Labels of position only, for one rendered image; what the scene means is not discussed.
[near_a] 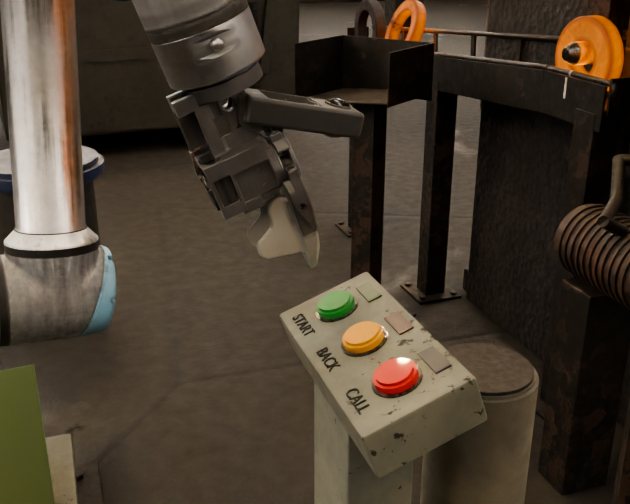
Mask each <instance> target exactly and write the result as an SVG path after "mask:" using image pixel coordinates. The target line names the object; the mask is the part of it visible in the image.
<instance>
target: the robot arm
mask: <svg viewBox="0 0 630 504"><path fill-rule="evenodd" d="M113 1H120V2H129V1H132V2H133V5H134V7H135V9H136V11H137V14H138V16H139V18H140V20H141V23H142V25H143V27H144V29H145V31H146V34H147V36H148V39H149V41H150V43H151V45H152V48H153V50H154V52H155V55H156V57H157V59H158V61H159V64H160V66H161V68H162V70H163V73H164V75H165V77H166V79H167V82H168V84H169V86H170V87H171V88H172V89H174V90H177V91H178V92H175V93H173V94H171V95H168V96H166V98H167V100H168V103H169V105H170V107H171V109H172V112H173V114H174V116H175V118H176V121H177V123H178V125H179V127H180V129H181V132H182V134H183V136H184V138H185V141H186V143H187V145H188V147H189V153H190V155H191V158H192V161H193V165H194V168H195V173H196V175H197V176H199V175H200V177H199V178H200V180H201V182H202V183H203V184H204V186H205V189H206V191H207V193H208V195H209V198H210V199H211V201H212V203H213V205H214V206H215V207H216V209H217V210H218V211H220V210H221V212H222V214H223V216H224V218H225V220H228V219H230V218H232V217H234V216H236V215H238V214H240V213H242V212H244V213H245V214H247V213H249V212H251V211H254V210H256V209H258V208H260V216H259V217H258V219H257V220H256V221H255V222H254V223H253V225H252V226H251V227H250V228H249V230H248V232H247V235H248V239H249V241H250V242H251V243H252V244H253V245H255V246H257V250H258V253H259V255H260V256H261V257H263V258H266V259H271V258H275V257H280V256H284V255H289V254H294V253H298V252H302V254H303V256H304V258H305V260H306V262H307V263H308V265H309V266H310V268H311V269H312V268H314V267H315V266H317V262H318V256H319V250H320V244H319V235H318V231H317V229H318V228H317V224H316V220H315V216H314V213H313V209H312V206H311V202H310V200H309V197H308V194H307V192H306V189H305V187H304V184H303V182H302V180H301V176H302V175H301V170H300V167H299V164H298V161H297V159H296V156H295V154H294V152H293V150H292V147H291V145H290V143H289V141H288V139H287V138H286V136H285V135H284V134H283V133H282V132H283V129H289V130H297V131H304V132H312V133H319V134H324V135H325V136H328V137H331V138H340V137H349V138H358V137H359V136H360V134H361V130H362V126H363V122H364V115H363V113H361V112H359V111H358V110H356V109H354V108H353V107H352V106H351V105H349V104H348V103H347V102H346V101H344V100H342V99H338V98H332V99H329V100H322V99H316V98H309V97H303V96H296V95H290V94H283V93H277V92H270V91H264V90H257V89H251V88H248V87H250V86H252V85H253V84H255V83H256V82H257V81H258V80H260V79H261V77H262V76H263V72H262V69H261V67H260V64H259V60H260V58H261V57H262V56H263V54H264V52H265V48H264V45H263V42H262V40H261V37H260V34H259V32H258V29H257V26H256V24H255V21H254V18H253V16H252V13H251V10H250V8H249V5H248V2H247V0H113ZM0 12H1V27H2V41H3V56H4V70H5V85H6V100H7V114H8V129H9V143H10V158H11V172H12V187H13V201H14V216H15V228H14V230H13V231H12V232H11V233H10V234H9V235H8V236H7V237H6V238H5V240H4V254H3V255H0V347H3V346H10V345H18V344H25V343H32V342H40V341H47V340H55V339H62V338H70V337H81V336H83V335H87V334H91V333H96V332H100V331H103V330H104V329H105V328H107V327H108V325H109V324H110V322H111V320H112V317H113V314H114V309H115V296H116V274H115V266H114V262H113V261H112V254H111V252H110V250H109V249H108V248H107V247H105V246H102V245H99V243H98V235H96V234H95V233H94V232H93V231H92V230H91V229H90V228H88V226H87V225H86V220H85V200H84V180H83V160H82V139H81V120H80V99H79V79H78V59H77V39H76V19H75V0H0ZM225 98H228V101H227V103H226V104H225V105H222V106H221V104H222V101H223V100H224V99H225ZM275 195H276V196H275ZM238 198H239V199H240V200H239V199H238ZM0 370H5V368H4V366H3V365H2V363H1V361H0Z"/></svg>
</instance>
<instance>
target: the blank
mask: <svg viewBox="0 0 630 504"><path fill-rule="evenodd" d="M576 41H586V42H588V43H589V44H590V45H591V47H592V49H593V52H594V64H593V67H592V69H591V71H590V72H589V73H588V72H587V71H586V70H585V68H584V65H570V64H569V63H567V62H566V61H564V60H563V58H562V50H563V49H564V48H565V47H566V46H567V45H569V44H570V43H571V42H576ZM623 62H624V48H623V42H622V39H621V36H620V33H619V31H618V29H617V28H616V26H615V25H614V24H613V23H612V22H611V21H610V20H609V19H607V18H605V17H603V16H599V15H591V16H581V17H578V18H575V19H574V20H572V21H571V22H570V23H569V24H568V25H567V26H566V27H565V28H564V30H563V31H562V33H561V35H560V37H559V40H558V43H557V47H556V53H555V66H556V67H560V68H564V69H568V70H573V71H576V72H580V73H584V74H588V75H592V76H596V77H600V78H604V79H608V80H610V79H611V78H619V77H620V75H621V72H622V68H623Z"/></svg>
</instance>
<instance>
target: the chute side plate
mask: <svg viewBox="0 0 630 504"><path fill-rule="evenodd" d="M565 77H567V86H566V95H565V98H563V94H564V85H565ZM433 79H434V80H437V81H439V86H438V91H441V92H446V93H450V94H455V95H460V96H465V97H469V98H474V99H479V100H484V101H488V102H493V103H498V104H503V105H508V106H512V107H517V108H522V109H527V110H531V111H536V112H541V113H544V114H547V115H549V116H552V117H555V118H558V119H561V120H564V121H567V122H569V123H572V124H574V119H575V111H576V108H578V109H581V110H584V111H587V112H590V113H593V114H596V117H595V125H594V131H595V132H598V133H601V132H602V125H603V118H604V110H605V103H606V96H607V89H608V86H604V85H600V84H597V83H593V82H589V81H585V80H581V79H578V78H574V77H570V76H566V75H563V74H559V73H555V72H551V71H547V70H541V69H533V68H525V67H517V66H509V65H502V64H494V63H486V62H478V61H470V60H462V59H454V58H446V57H438V56H434V64H433Z"/></svg>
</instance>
